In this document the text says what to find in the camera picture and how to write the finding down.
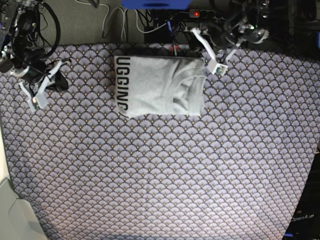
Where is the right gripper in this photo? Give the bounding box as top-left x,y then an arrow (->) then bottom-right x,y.
0,46 -> 71,112

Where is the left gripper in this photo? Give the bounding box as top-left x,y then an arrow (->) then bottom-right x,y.
190,17 -> 269,75

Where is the light grey T-shirt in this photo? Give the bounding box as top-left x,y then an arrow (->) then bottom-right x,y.
114,55 -> 206,118

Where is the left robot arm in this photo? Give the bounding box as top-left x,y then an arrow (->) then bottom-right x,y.
184,0 -> 320,76

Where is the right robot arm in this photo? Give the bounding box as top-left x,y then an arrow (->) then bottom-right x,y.
0,0 -> 71,112

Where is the red black clamp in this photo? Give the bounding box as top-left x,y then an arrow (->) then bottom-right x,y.
170,44 -> 179,57

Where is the black power strip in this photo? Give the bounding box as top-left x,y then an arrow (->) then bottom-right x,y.
188,9 -> 224,20

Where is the blue box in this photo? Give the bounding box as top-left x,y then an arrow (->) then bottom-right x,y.
121,0 -> 191,10

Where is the beige plastic bin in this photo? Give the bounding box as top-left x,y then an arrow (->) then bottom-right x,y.
0,178 -> 47,240

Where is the white cable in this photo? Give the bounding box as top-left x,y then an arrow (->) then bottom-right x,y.
101,6 -> 168,41

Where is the black OpenArm base plate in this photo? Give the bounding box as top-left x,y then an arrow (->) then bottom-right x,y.
283,153 -> 320,240

